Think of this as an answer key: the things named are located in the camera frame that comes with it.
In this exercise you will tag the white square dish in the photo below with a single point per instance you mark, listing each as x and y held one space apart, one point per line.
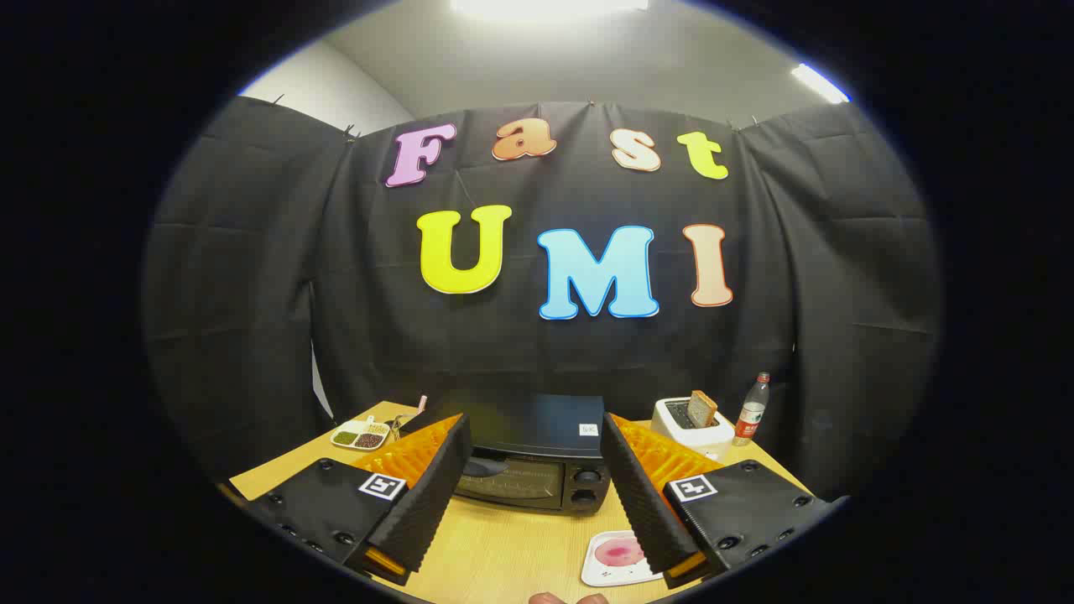
600 572

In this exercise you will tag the brown bread slice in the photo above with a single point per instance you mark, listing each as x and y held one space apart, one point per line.
702 409

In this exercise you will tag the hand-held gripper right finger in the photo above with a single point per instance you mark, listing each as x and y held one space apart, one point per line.
642 512

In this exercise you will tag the clear bottle with red label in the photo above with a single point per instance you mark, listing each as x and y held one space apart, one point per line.
751 415

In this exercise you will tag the pink ham slice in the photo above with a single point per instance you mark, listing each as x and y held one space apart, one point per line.
617 552

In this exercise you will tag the black toaster oven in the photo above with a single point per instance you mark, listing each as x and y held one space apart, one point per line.
537 424

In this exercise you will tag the black backdrop cloth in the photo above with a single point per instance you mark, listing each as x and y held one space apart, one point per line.
252 294

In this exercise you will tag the white toaster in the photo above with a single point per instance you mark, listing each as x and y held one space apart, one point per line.
696 438

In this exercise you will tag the white divided tray of beans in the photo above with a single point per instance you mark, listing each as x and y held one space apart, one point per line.
361 436

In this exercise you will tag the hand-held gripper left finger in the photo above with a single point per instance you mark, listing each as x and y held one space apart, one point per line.
428 503

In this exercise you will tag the ceiling light panel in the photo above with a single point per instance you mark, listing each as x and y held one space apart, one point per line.
545 5
818 82

